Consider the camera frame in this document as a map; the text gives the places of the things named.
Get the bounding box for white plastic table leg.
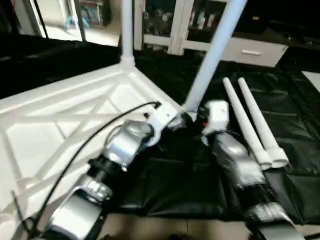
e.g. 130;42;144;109
221;76;274;171
237;76;290;169
118;0;136;69
180;0;249;116

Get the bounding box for white plastic table top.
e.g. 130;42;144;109
0;62;184;240

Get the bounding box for black work mat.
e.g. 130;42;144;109
0;32;320;226

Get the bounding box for white drawer unit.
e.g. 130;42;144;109
220;37;291;69

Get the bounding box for white glass door cabinet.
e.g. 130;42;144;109
132;0;237;57

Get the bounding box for white flat board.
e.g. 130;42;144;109
301;70;320;94

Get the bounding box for colourful toy box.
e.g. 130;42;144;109
77;0;111;29

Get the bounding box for white framed glass door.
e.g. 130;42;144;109
12;0;86;44

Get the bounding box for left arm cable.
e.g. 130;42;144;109
12;101;162;237

